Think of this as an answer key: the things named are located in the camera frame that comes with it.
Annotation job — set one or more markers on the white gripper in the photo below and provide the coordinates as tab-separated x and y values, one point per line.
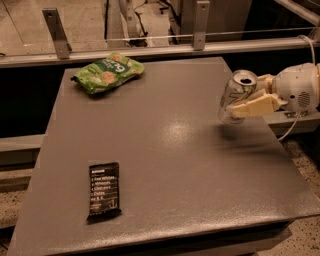
292	87

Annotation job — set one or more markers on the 7up soda can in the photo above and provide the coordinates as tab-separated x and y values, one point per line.
239	87

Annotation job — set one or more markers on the black rxbar chocolate bar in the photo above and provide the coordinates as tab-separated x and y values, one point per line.
104	191

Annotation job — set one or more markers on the green chip bag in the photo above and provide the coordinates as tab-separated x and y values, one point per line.
108	73

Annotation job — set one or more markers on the right metal rail bracket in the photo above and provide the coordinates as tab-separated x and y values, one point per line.
202	8

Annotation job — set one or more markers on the metal rail bracket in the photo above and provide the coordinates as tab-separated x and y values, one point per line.
56	30
202	8

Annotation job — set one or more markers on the horizontal metal rail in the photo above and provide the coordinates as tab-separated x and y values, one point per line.
214	48

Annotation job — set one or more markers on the left metal rail bracket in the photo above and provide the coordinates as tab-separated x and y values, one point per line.
56	30

